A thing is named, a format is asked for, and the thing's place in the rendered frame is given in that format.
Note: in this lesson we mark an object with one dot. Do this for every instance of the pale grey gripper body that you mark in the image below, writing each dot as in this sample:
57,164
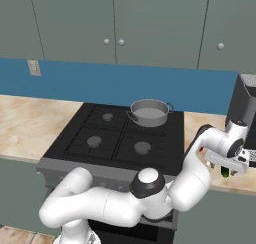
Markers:
225,161

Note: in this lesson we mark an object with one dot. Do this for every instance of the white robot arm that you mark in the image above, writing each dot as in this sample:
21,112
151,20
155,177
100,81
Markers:
110,206

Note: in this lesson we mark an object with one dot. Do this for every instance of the green cucumber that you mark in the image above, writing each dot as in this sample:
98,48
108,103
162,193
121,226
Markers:
225,172

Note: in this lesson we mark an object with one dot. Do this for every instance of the red bell pepper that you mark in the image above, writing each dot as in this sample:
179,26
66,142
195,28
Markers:
201,149

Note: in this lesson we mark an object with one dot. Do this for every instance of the grey metal pot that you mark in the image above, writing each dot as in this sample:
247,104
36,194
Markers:
149,114

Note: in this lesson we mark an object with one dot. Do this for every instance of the grey-green base cupboard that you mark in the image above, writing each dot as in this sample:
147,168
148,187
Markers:
20,194
220,221

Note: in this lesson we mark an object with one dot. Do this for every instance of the black coffee machine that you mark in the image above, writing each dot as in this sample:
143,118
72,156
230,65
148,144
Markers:
245,104

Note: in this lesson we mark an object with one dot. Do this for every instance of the grey stove knob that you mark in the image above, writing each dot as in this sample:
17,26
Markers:
101,184
120,187

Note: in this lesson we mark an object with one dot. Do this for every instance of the black gas stove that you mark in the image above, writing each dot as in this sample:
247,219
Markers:
113,138

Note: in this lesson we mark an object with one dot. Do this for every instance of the white round cupboard knob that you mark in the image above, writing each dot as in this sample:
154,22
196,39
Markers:
121,41
220,46
106,41

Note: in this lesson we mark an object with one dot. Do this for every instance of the grey-green cupboard door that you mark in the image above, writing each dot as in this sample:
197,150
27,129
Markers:
233,21
160,24
73,21
16,21

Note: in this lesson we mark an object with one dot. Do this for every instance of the white wall socket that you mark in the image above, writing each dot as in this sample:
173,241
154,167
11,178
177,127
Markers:
34,68

